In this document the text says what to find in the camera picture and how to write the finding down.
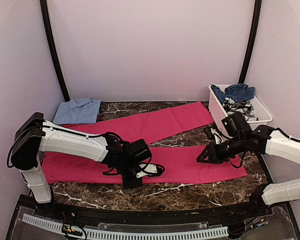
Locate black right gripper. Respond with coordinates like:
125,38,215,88
196,133,246,164

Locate pink trousers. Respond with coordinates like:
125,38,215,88
42,102,247,184

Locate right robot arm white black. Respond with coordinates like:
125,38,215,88
196,112,300,217

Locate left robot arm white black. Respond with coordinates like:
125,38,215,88
6,112,165,218

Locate white plastic laundry bin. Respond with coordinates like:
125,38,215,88
208,84,273,136

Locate black white patterned garment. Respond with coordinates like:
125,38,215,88
222,97,259,122

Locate dark blue garment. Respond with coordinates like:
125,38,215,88
211,83,256,104

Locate folded light blue shirt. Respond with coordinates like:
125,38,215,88
52,98,102,125

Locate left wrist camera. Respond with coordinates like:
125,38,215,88
136,163,166,179

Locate black front rail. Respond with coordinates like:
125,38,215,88
29,199,267,226

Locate white slotted cable duct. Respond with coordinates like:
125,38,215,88
22,213,229,240

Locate left black corner post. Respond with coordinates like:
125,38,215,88
39,0,70,102

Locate black corner post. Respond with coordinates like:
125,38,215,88
39,0,70,102
238,0,262,84

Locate right black corner post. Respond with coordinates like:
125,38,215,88
238,0,262,84

